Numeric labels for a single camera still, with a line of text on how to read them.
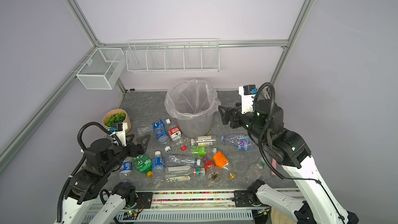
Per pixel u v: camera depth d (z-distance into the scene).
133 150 0.58
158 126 0.94
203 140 0.93
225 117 0.50
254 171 0.82
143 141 0.61
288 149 0.36
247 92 0.46
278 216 0.69
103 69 0.99
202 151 0.85
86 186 0.43
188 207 0.73
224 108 0.49
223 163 0.81
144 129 0.98
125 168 0.76
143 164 0.83
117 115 0.92
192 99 0.94
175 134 0.91
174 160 0.87
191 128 0.84
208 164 0.80
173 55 0.99
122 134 0.58
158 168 0.82
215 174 0.80
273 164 0.83
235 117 0.48
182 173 0.82
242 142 0.89
